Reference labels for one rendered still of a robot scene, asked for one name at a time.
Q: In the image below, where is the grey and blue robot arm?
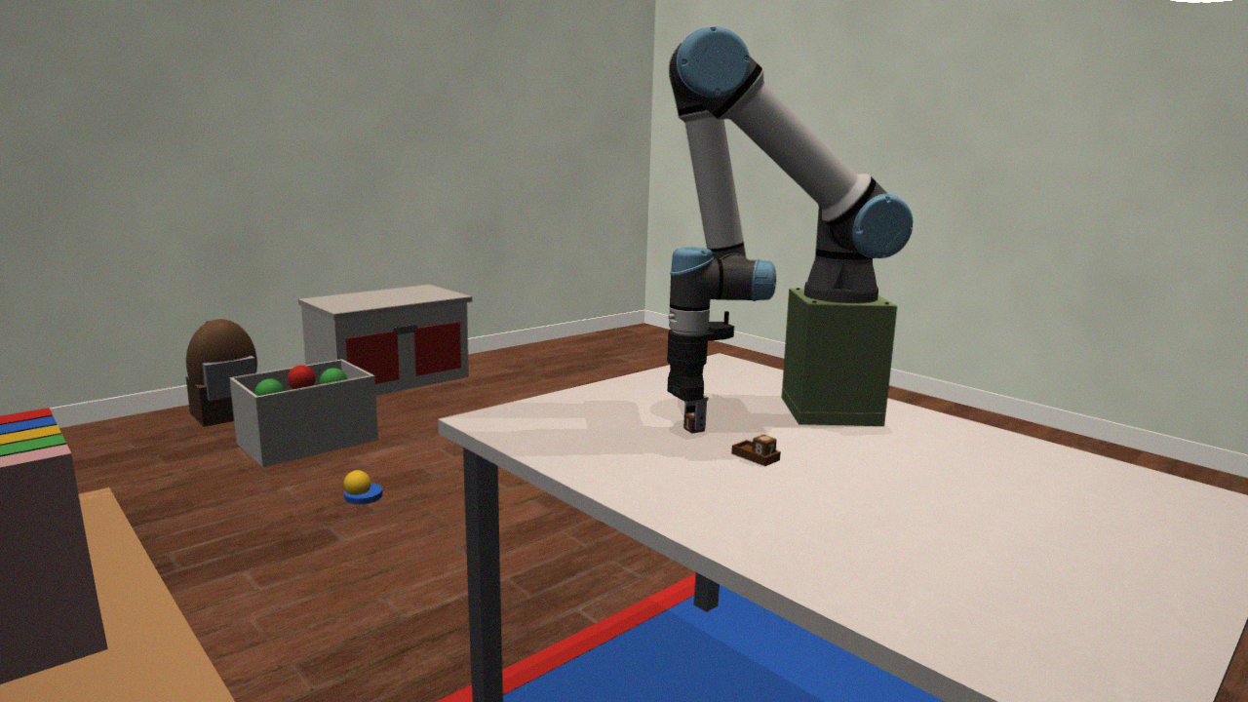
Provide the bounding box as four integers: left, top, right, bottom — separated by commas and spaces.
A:
669, 26, 914, 311

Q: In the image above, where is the brown wooden number cube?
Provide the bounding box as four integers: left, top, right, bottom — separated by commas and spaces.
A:
753, 435, 778, 456
683, 412, 705, 433

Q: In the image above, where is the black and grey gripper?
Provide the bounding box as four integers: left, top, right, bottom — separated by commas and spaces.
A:
666, 307, 734, 430

